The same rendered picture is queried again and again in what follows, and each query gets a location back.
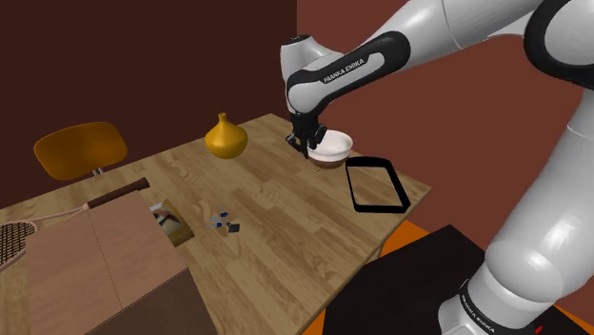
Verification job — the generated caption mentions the dark robot stand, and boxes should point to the dark robot stand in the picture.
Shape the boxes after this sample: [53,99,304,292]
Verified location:
[322,224,580,335]

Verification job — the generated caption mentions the keys with blue caps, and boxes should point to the keys with blue caps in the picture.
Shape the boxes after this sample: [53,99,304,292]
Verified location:
[207,206,242,234]

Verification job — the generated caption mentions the large brown cardboard box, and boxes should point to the large brown cardboard box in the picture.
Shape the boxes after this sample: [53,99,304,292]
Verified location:
[27,189,219,335]

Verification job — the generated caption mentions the tennis racket with brown handle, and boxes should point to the tennis racket with brown handle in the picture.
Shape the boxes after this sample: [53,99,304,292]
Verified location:
[0,177,151,273]

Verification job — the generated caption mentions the orange chair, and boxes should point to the orange chair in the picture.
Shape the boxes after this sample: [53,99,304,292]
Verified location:
[32,122,129,182]

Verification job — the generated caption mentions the wooden table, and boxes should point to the wooden table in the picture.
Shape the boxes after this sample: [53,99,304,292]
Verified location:
[0,112,432,335]

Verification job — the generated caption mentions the yellow onion-shaped vase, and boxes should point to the yellow onion-shaped vase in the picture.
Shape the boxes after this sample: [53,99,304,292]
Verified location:
[204,112,249,160]

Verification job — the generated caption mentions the black rectangular tray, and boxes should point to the black rectangular tray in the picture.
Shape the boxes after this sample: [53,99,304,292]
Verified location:
[345,156,412,214]

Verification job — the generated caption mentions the white bowl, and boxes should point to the white bowl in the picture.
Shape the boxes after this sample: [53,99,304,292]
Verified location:
[307,129,354,169]

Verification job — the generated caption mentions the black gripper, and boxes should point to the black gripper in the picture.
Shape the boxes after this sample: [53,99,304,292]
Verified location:
[285,112,327,160]

